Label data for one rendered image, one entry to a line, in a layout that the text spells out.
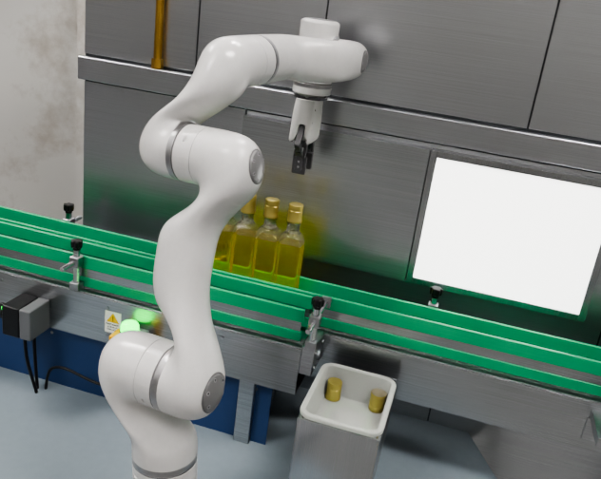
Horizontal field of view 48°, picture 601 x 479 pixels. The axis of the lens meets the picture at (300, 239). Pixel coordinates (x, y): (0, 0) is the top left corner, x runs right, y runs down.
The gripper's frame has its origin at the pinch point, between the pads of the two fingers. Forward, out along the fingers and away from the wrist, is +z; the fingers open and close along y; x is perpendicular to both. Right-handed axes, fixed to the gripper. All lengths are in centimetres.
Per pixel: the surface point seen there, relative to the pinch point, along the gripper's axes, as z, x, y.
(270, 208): 11.8, -5.8, 1.6
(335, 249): 23.7, 8.5, -12.1
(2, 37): 8, -215, -175
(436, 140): -8.1, 28.1, -12.5
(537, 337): 31, 60, -3
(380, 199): 8.3, 17.8, -11.9
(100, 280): 35, -43, 12
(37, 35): 5, -199, -183
